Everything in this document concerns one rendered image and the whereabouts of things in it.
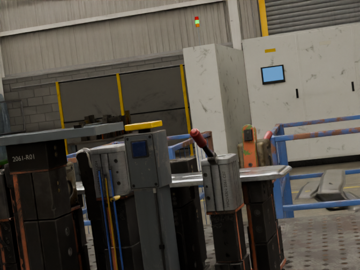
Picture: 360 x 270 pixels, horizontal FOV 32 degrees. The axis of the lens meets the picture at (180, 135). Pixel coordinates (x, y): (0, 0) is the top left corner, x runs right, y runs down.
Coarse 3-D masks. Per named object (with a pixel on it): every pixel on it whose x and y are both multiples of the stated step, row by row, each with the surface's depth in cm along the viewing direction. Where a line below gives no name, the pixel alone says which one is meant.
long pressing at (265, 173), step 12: (240, 168) 165; (252, 168) 161; (264, 168) 158; (276, 168) 155; (288, 168) 155; (180, 180) 153; (192, 180) 151; (252, 180) 146; (264, 180) 145; (84, 192) 161
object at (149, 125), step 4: (132, 124) 126; (136, 124) 125; (140, 124) 125; (144, 124) 125; (148, 124) 124; (152, 124) 125; (156, 124) 127; (160, 124) 129; (128, 128) 126; (132, 128) 126; (136, 128) 125; (140, 128) 125; (144, 128) 125; (148, 128) 125; (140, 132) 127; (144, 132) 127
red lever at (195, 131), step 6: (192, 132) 126; (198, 132) 126; (198, 138) 127; (198, 144) 129; (204, 144) 129; (204, 150) 133; (210, 150) 133; (210, 156) 135; (216, 156) 136; (210, 162) 136; (216, 162) 136
